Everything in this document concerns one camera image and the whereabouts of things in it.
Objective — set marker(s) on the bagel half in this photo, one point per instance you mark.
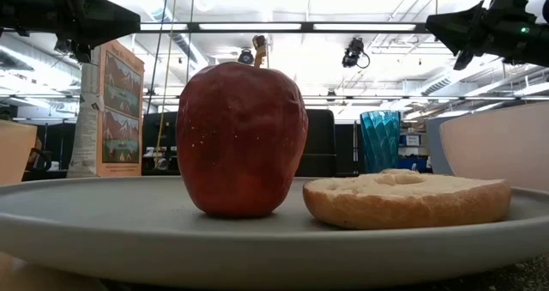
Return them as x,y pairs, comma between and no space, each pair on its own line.
407,205

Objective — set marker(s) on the dark background furniture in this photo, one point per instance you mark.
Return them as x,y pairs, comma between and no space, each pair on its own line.
56,145

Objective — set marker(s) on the teal faceted water bottle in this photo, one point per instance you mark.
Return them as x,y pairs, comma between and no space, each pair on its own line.
379,141

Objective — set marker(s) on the blue storage bins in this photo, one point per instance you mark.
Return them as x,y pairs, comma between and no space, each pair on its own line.
414,162

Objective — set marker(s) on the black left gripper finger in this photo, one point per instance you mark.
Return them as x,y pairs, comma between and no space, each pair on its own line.
107,14
107,31

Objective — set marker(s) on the red apple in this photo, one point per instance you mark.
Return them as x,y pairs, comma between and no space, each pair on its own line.
240,141

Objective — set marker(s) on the round black ceiling camera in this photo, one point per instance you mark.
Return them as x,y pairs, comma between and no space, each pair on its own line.
245,56

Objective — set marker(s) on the gray plate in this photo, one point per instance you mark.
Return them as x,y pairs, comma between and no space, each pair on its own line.
107,214

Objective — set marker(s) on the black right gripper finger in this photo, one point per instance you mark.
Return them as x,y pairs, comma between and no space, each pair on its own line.
465,40
465,17

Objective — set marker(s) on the black ceiling spotlight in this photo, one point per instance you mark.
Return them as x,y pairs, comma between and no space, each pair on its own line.
68,50
354,52

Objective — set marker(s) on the pink bowl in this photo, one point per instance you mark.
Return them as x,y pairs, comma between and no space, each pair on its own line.
497,145

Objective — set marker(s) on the orange cereal box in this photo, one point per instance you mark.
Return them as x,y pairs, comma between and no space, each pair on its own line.
120,110

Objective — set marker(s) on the orange plastic tray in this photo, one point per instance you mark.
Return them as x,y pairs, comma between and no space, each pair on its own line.
15,153

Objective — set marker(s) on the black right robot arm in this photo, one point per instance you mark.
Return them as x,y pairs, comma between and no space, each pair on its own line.
536,46

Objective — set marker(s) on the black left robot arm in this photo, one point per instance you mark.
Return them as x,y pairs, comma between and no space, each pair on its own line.
10,3

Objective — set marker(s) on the black computer monitor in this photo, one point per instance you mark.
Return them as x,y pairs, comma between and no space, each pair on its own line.
169,128

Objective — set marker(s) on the black two-slot toaster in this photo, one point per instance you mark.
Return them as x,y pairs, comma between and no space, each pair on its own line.
319,141

